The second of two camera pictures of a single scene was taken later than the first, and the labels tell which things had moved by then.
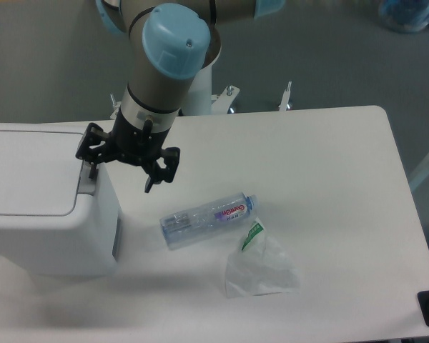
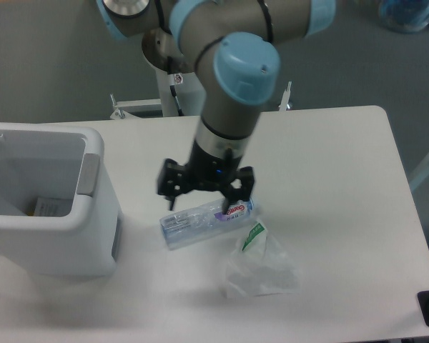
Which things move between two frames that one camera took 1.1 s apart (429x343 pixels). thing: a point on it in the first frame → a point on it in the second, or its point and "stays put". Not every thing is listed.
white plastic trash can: x=45 y=214 stays put
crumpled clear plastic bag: x=260 y=265 stays put
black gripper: x=130 y=144 → x=210 y=170
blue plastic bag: x=407 y=16 stays put
